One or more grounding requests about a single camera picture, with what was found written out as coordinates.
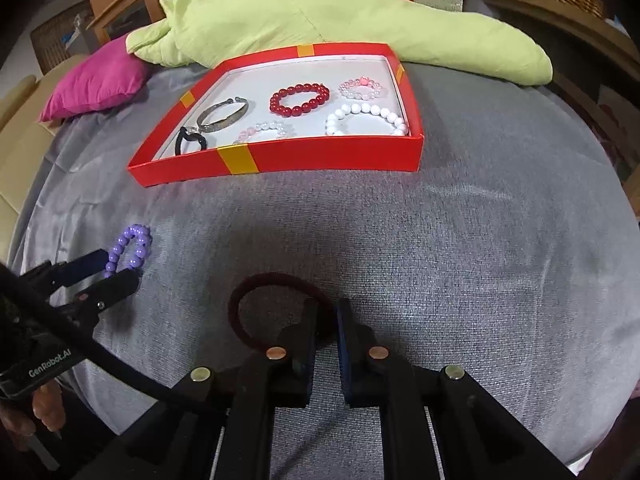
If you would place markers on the wooden side table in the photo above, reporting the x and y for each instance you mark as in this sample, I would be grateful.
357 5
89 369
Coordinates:
588 54

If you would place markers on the light green folded duvet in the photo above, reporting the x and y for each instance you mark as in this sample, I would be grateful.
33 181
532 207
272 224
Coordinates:
208 32

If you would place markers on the grey bed blanket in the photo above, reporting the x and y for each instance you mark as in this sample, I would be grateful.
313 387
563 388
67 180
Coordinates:
513 250

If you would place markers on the silver bangle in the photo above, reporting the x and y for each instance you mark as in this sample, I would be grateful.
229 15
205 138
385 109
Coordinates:
222 114

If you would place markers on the red shallow box tray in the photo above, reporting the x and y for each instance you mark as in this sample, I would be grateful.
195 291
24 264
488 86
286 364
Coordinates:
340 106

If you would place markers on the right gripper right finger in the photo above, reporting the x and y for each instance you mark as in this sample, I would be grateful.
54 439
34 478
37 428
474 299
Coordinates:
363 379

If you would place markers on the beige sofa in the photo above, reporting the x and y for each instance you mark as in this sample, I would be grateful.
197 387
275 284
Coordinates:
24 140

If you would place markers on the magenta pillow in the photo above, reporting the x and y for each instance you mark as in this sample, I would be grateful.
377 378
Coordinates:
109 77

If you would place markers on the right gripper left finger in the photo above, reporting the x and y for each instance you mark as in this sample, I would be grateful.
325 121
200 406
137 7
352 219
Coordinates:
296 373

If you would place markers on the left hand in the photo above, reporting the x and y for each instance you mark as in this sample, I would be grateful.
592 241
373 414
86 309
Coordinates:
46 406

